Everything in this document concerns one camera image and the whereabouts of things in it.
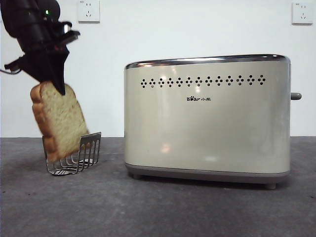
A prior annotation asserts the brown crust bread slice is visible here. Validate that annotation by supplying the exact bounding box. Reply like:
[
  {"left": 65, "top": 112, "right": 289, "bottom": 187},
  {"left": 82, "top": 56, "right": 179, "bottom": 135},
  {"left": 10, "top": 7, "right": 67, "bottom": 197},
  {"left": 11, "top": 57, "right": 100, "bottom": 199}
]
[{"left": 30, "top": 81, "right": 90, "bottom": 163}]

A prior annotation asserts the slotted steel toast rack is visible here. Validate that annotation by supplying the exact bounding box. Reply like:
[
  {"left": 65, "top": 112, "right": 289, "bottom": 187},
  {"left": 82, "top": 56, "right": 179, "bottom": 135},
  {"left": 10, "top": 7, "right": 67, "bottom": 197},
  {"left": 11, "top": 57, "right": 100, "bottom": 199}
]
[{"left": 42, "top": 131, "right": 102, "bottom": 176}]

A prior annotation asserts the cream two-slot toaster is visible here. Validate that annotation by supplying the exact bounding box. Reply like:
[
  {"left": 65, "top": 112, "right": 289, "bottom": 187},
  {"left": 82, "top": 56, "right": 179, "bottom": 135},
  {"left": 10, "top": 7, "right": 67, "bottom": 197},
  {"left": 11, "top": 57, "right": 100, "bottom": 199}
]
[{"left": 124, "top": 53, "right": 291, "bottom": 190}]

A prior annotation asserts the thin black cable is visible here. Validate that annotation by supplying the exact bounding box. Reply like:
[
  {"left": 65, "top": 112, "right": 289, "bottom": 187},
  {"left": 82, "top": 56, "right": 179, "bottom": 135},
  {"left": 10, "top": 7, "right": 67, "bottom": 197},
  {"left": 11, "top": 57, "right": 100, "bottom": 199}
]
[{"left": 0, "top": 68, "right": 22, "bottom": 75}]

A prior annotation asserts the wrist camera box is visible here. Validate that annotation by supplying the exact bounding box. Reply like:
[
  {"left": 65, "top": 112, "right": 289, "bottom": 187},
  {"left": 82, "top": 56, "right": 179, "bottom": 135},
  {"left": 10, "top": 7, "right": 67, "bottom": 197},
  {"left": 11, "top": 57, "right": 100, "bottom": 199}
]
[{"left": 58, "top": 21, "right": 81, "bottom": 44}]

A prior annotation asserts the white wall power socket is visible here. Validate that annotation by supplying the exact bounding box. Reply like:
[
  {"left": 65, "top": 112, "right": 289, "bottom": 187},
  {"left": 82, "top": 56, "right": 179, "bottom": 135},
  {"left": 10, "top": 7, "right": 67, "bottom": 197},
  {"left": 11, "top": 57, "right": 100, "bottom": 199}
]
[
  {"left": 78, "top": 0, "right": 101, "bottom": 24},
  {"left": 292, "top": 2, "right": 314, "bottom": 25}
]

